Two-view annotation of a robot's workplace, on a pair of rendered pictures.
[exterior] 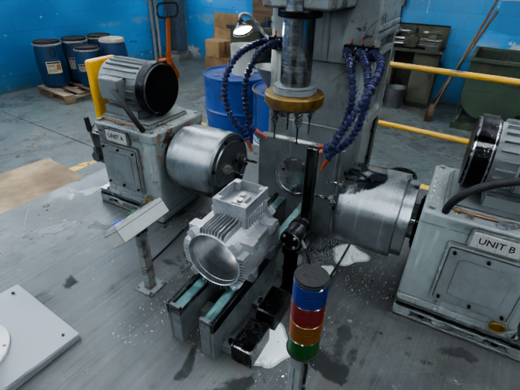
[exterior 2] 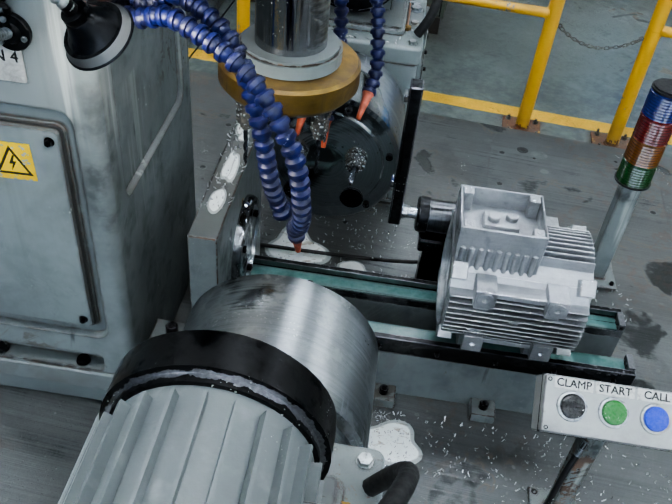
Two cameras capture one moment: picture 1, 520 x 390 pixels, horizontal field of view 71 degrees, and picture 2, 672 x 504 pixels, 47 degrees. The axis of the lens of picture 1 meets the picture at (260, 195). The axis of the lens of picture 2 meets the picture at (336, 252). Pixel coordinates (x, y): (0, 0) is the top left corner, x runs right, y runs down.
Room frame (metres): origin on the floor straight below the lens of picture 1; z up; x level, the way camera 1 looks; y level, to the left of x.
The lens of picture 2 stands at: (1.39, 0.73, 1.79)
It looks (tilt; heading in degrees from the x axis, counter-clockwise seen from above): 41 degrees down; 245
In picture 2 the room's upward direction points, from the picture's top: 6 degrees clockwise
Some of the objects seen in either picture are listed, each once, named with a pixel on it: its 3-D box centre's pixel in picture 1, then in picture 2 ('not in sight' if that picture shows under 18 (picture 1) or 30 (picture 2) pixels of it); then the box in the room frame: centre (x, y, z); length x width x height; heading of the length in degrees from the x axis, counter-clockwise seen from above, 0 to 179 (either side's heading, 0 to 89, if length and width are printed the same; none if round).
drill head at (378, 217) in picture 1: (384, 210); (335, 124); (0.91, -0.37, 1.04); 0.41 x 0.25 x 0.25; 62
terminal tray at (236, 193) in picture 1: (241, 203); (497, 230); (0.82, 0.05, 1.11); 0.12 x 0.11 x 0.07; 152
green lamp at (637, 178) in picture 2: (303, 340); (636, 169); (0.45, -0.09, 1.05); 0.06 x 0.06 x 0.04
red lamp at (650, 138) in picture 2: (308, 306); (654, 126); (0.45, -0.09, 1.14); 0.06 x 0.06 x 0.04
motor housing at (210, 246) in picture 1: (233, 239); (510, 281); (0.79, 0.07, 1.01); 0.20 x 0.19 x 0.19; 152
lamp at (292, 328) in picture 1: (306, 323); (645, 148); (0.45, -0.09, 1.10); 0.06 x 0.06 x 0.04
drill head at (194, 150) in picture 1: (197, 158); (260, 433); (1.23, 0.24, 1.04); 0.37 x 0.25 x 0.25; 62
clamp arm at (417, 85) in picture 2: (308, 189); (405, 156); (0.89, -0.14, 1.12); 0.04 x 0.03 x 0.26; 152
